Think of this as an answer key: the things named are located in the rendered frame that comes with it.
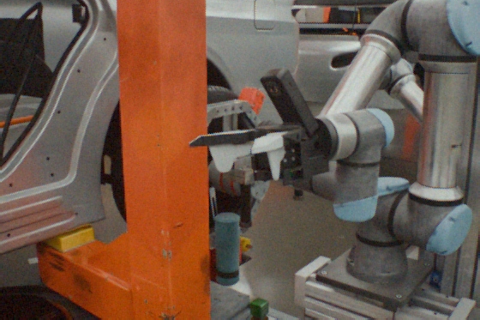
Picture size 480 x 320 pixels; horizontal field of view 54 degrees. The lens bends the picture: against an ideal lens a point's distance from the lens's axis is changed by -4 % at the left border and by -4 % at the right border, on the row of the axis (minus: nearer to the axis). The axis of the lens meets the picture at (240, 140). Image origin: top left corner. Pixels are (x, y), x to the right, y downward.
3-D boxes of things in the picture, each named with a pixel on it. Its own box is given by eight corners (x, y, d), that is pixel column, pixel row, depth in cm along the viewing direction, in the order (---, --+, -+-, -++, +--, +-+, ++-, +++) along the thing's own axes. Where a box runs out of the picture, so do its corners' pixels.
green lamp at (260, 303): (257, 308, 138) (258, 296, 137) (269, 313, 135) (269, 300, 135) (249, 314, 135) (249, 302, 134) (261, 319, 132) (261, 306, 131)
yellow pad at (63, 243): (74, 230, 177) (72, 218, 175) (96, 240, 168) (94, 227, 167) (40, 242, 166) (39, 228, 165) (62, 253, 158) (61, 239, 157)
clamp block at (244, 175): (232, 177, 168) (232, 161, 167) (254, 181, 163) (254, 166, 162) (223, 180, 165) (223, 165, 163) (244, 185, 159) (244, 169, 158)
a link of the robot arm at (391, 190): (375, 219, 125) (379, 168, 122) (420, 234, 114) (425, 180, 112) (345, 230, 118) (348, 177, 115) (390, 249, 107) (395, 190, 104)
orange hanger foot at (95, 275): (77, 267, 182) (69, 180, 175) (175, 316, 151) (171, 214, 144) (39, 282, 170) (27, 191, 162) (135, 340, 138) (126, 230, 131)
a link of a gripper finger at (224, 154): (191, 177, 73) (254, 172, 73) (188, 137, 72) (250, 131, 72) (193, 173, 76) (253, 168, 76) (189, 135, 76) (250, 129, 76)
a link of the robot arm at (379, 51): (375, -14, 108) (261, 166, 96) (417, -16, 99) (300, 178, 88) (396, 22, 115) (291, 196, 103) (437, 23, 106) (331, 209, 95)
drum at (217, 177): (228, 184, 199) (228, 150, 196) (272, 195, 187) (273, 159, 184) (205, 193, 188) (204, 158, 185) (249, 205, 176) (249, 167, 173)
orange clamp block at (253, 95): (243, 114, 203) (250, 94, 205) (259, 116, 198) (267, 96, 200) (234, 105, 197) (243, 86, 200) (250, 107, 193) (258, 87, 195)
